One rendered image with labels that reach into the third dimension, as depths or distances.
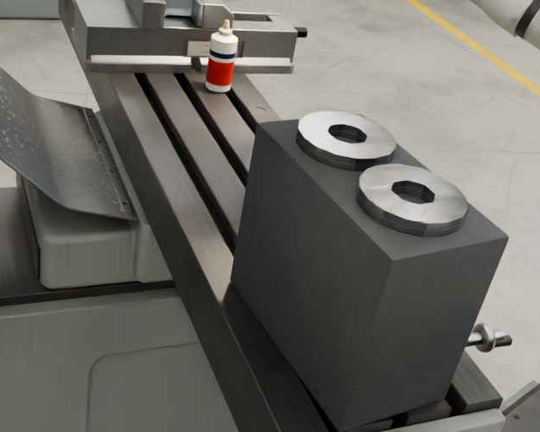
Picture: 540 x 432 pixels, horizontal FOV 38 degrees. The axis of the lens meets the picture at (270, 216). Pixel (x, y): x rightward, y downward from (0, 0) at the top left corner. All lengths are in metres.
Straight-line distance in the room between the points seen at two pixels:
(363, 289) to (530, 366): 1.82
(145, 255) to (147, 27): 0.37
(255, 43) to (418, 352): 0.75
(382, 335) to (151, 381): 0.69
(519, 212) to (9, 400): 2.32
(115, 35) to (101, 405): 0.57
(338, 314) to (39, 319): 0.56
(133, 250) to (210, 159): 0.17
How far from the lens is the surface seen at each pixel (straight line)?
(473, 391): 0.79
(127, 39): 1.25
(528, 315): 2.61
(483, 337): 1.54
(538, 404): 1.36
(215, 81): 1.22
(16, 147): 1.03
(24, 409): 1.24
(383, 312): 0.61
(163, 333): 1.19
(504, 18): 1.01
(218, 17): 1.27
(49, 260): 1.07
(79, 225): 1.08
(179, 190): 0.96
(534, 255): 2.92
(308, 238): 0.67
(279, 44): 1.33
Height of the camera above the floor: 1.44
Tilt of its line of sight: 32 degrees down
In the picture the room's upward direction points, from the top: 11 degrees clockwise
